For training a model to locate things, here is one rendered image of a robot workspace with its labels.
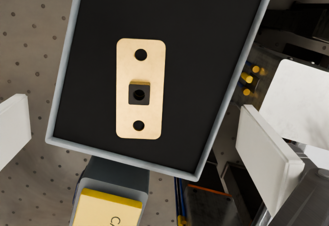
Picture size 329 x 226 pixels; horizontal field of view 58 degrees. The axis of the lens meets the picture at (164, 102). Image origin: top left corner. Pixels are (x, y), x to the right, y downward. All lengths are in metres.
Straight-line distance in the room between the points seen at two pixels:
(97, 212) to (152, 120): 0.11
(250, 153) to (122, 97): 0.12
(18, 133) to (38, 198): 0.74
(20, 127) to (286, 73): 0.24
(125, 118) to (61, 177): 0.63
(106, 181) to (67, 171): 0.54
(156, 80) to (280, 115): 0.15
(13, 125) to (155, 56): 0.11
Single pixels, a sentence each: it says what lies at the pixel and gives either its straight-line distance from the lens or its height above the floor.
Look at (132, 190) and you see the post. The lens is 0.31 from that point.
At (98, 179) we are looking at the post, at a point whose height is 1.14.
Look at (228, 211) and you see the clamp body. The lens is 0.53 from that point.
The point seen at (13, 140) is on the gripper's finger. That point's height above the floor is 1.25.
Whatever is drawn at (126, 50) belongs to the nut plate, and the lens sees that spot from 0.24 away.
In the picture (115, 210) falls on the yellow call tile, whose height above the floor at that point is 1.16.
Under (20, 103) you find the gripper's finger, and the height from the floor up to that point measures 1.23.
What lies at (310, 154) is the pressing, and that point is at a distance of 0.50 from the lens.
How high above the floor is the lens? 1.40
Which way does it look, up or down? 72 degrees down
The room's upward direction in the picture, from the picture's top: 178 degrees clockwise
